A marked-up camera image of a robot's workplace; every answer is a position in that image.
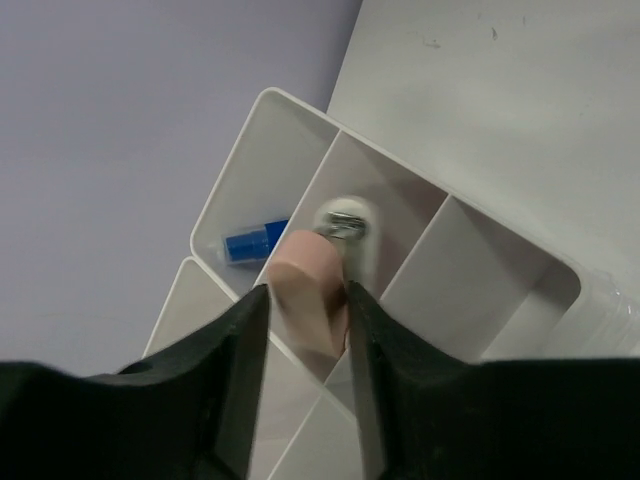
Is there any white compartment organizer box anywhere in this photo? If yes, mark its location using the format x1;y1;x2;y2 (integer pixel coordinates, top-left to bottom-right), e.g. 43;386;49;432
146;88;582;479

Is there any blue correction fluid bottle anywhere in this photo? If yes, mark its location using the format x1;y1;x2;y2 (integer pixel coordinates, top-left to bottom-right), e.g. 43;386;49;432
216;219;289;265

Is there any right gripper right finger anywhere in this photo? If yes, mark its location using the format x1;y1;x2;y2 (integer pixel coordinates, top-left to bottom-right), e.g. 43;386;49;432
346;282;639;479

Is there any white eraser box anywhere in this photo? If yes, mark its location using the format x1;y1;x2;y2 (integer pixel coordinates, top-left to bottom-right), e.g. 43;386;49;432
312;195;382;292

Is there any pink eraser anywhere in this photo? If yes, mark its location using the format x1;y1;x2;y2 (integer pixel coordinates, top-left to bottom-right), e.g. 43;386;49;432
266;230;349;359

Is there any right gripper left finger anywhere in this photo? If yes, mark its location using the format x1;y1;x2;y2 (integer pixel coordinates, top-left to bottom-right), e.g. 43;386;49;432
1;286;270;479

